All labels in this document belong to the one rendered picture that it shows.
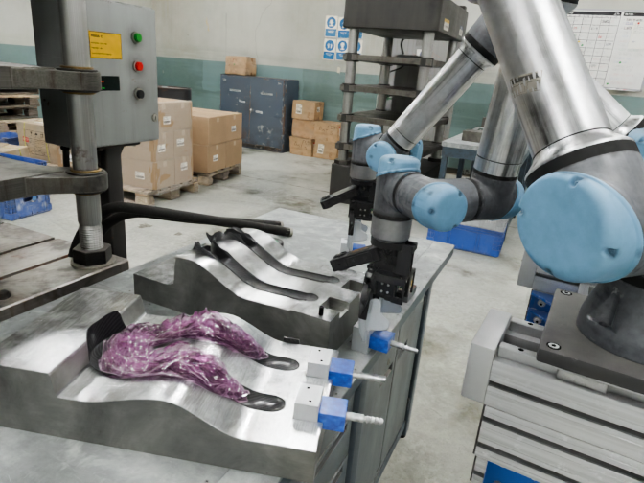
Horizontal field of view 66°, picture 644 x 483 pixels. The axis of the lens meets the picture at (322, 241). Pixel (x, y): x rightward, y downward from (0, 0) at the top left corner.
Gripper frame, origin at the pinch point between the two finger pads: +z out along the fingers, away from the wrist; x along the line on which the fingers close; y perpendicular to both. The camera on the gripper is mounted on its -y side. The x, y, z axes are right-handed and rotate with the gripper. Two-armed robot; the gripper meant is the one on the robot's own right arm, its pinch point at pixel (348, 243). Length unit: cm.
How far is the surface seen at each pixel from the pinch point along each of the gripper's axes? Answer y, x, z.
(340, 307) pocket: -0.4, -48.0, -2.7
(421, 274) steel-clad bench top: 21.7, -7.5, 4.6
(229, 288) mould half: -24, -49, -5
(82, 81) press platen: -66, -23, -42
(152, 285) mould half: -43, -42, 0
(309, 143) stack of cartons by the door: -75, 632, 63
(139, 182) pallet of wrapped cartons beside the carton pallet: -199, 299, 65
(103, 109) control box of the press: -73, -1, -33
